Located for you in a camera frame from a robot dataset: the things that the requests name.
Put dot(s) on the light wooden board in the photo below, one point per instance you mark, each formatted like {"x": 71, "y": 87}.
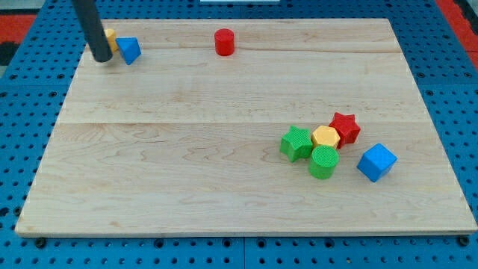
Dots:
{"x": 185, "y": 143}

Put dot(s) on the green star block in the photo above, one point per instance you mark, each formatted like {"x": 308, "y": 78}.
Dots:
{"x": 296, "y": 144}

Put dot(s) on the yellow hexagon block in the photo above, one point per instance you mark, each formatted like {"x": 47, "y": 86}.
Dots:
{"x": 325, "y": 136}

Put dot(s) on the green cylinder block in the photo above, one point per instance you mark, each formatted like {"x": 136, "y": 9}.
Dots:
{"x": 323, "y": 161}

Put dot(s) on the red cylinder block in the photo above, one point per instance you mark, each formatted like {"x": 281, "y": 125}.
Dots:
{"x": 224, "y": 40}

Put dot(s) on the red star block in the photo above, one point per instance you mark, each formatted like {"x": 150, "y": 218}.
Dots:
{"x": 346, "y": 127}

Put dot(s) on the blue triangle block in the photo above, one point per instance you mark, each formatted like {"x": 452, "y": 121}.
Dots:
{"x": 129, "y": 49}

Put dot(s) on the blue cube block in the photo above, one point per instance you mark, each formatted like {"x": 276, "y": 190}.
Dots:
{"x": 376, "y": 162}

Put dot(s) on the yellow block behind rod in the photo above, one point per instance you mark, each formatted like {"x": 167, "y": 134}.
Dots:
{"x": 111, "y": 36}

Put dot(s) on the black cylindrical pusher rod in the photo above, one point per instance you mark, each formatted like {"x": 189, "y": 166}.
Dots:
{"x": 91, "y": 25}

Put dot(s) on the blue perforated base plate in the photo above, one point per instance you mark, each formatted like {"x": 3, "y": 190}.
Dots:
{"x": 36, "y": 81}

